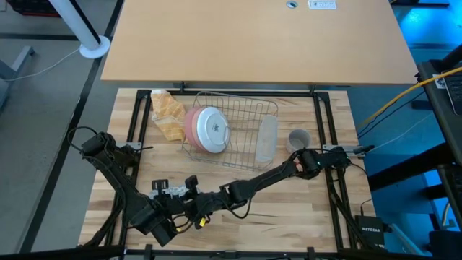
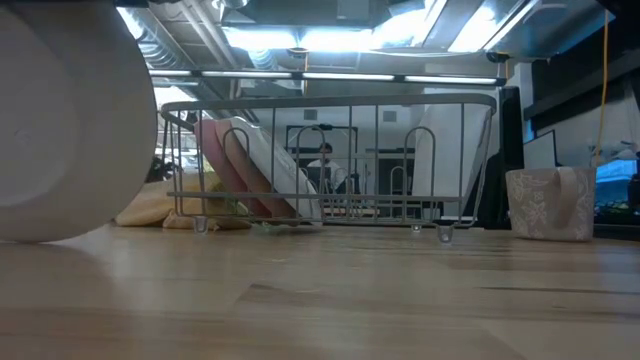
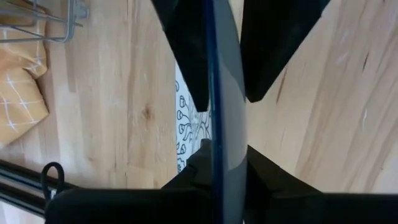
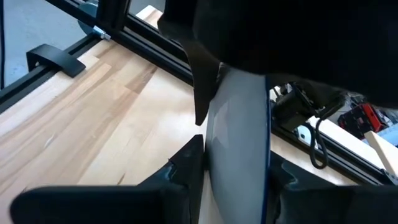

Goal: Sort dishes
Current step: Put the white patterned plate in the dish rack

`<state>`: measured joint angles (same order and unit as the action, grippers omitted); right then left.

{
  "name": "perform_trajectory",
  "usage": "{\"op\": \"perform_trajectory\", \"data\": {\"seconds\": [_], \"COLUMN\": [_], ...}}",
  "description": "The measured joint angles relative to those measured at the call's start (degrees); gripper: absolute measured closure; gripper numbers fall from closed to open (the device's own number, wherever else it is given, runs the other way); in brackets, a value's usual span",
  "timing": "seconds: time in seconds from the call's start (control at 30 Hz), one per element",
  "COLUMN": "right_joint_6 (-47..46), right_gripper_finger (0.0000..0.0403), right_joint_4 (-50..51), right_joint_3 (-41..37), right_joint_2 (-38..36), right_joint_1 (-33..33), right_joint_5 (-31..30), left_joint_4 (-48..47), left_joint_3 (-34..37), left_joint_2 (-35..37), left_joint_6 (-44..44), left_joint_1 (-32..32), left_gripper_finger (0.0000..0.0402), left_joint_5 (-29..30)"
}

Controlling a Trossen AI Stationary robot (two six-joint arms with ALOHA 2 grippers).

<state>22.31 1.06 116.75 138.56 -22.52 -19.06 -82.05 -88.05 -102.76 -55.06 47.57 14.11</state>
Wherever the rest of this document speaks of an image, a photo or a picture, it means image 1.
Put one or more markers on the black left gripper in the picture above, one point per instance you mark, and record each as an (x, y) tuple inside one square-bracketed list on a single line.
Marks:
[(169, 207)]

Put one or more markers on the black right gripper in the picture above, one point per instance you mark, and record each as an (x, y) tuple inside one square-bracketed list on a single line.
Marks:
[(207, 204)]

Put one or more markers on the large pink plate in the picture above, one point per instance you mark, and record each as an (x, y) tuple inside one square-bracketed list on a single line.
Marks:
[(193, 126)]

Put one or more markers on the yellow checked dish cloth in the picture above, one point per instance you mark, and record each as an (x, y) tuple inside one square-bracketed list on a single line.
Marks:
[(167, 115)]

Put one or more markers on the grey ceramic mug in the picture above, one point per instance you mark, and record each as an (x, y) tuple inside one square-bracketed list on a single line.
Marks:
[(299, 139)]

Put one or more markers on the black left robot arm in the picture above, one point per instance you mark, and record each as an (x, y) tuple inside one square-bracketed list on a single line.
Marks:
[(119, 180)]

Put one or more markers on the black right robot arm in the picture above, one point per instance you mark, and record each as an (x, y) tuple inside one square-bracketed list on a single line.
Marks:
[(267, 180)]

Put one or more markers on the translucent plastic cutlery holder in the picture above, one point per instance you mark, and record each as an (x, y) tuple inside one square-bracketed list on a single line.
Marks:
[(267, 139)]

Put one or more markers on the light wooden desk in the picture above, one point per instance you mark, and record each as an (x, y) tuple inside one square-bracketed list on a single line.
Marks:
[(252, 43)]

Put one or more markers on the grey furniture leg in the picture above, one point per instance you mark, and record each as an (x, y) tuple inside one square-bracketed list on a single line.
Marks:
[(19, 59)]

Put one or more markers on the white power strip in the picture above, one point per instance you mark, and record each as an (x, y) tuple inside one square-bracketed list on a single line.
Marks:
[(321, 4)]

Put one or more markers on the black equipment cart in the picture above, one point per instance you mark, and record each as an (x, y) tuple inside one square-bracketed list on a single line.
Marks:
[(438, 108)]

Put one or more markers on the black laptop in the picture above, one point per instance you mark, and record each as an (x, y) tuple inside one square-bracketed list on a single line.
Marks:
[(454, 90)]

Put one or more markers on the black aluminium table frame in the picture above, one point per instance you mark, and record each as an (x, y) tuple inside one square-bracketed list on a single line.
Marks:
[(296, 93)]

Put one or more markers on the black Netgear network switch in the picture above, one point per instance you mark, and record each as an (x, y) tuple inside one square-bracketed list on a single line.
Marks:
[(370, 229)]

